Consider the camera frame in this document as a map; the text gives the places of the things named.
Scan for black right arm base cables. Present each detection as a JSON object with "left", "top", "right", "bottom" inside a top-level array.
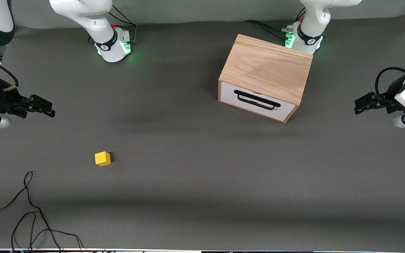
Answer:
[{"left": 108, "top": 5, "right": 138, "bottom": 45}]

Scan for black left arm wrist cable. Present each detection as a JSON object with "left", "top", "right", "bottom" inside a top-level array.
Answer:
[{"left": 374, "top": 66, "right": 405, "bottom": 106}]

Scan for black left arm base cables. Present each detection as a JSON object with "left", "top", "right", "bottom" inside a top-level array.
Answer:
[{"left": 243, "top": 19, "right": 294, "bottom": 40}]

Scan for wooden drawer cabinet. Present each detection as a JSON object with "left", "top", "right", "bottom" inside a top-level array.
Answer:
[{"left": 218, "top": 34, "right": 314, "bottom": 124}]

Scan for yellow cube block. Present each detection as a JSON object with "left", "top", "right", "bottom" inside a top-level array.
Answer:
[{"left": 95, "top": 151, "right": 112, "bottom": 167}]

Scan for thin black loose cable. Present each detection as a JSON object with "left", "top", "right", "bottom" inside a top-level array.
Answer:
[{"left": 0, "top": 171, "right": 84, "bottom": 253}]

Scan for black arm base cables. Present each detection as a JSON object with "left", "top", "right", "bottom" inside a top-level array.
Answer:
[
  {"left": 108, "top": 5, "right": 138, "bottom": 45},
  {"left": 243, "top": 19, "right": 294, "bottom": 40}
]

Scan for white drawer with black handle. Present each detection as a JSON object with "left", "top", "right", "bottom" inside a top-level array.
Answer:
[{"left": 221, "top": 81, "right": 296, "bottom": 122}]

